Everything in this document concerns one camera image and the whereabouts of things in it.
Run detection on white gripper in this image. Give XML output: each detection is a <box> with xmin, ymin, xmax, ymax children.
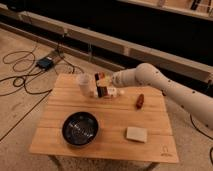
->
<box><xmin>95</xmin><ymin>72</ymin><xmax>118</xmax><ymax>98</ymax></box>

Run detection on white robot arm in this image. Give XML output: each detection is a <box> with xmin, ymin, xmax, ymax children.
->
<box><xmin>96</xmin><ymin>63</ymin><xmax>213</xmax><ymax>130</ymax></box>

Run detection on white ceramic cup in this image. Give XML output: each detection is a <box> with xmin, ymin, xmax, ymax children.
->
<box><xmin>76</xmin><ymin>73</ymin><xmax>93</xmax><ymax>97</ymax></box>

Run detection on long wooden beam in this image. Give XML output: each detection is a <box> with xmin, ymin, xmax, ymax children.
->
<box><xmin>0</xmin><ymin>3</ymin><xmax>213</xmax><ymax>82</ymax></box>

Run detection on red brown sausage toy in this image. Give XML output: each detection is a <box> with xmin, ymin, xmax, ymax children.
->
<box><xmin>136</xmin><ymin>94</ymin><xmax>144</xmax><ymax>109</ymax></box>

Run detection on black round bowl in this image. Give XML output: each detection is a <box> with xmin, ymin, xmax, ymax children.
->
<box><xmin>62</xmin><ymin>112</ymin><xmax>99</xmax><ymax>147</ymax></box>

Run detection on wooden slatted table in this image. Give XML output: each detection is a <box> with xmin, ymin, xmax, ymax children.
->
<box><xmin>30</xmin><ymin>74</ymin><xmax>179</xmax><ymax>163</ymax></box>

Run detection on blue power box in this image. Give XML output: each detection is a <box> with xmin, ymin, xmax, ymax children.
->
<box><xmin>36</xmin><ymin>57</ymin><xmax>53</xmax><ymax>70</ymax></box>

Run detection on black floor cable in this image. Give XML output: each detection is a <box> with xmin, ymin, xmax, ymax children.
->
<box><xmin>0</xmin><ymin>41</ymin><xmax>85</xmax><ymax>143</ymax></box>

